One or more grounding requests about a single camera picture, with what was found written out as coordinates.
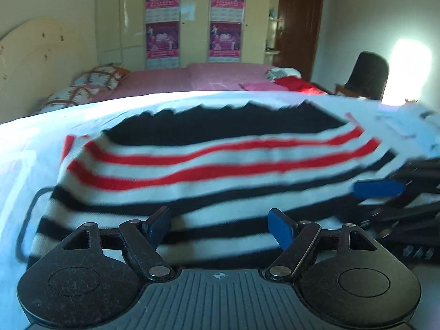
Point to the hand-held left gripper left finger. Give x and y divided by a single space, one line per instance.
158 220

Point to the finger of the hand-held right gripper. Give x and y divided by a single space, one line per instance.
378 189
405 213

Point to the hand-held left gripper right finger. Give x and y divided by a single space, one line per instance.
281 227

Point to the red black white striped sweater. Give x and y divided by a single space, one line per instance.
206 178

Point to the black chair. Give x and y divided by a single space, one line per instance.
367 74

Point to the red cloth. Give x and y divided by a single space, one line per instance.
299 84

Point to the pink bed sheet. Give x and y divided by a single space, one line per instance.
172 79

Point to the brown checked pillow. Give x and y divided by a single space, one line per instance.
99 77
72 98

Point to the striped folded cloth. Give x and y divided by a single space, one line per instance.
282 73

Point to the brown wooden door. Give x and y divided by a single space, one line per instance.
299 24

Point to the cream corner shelf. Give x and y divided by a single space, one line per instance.
273 20

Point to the cream glossy wardrobe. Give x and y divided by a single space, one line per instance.
196 24

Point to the cream wooden headboard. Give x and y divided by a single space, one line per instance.
34 51

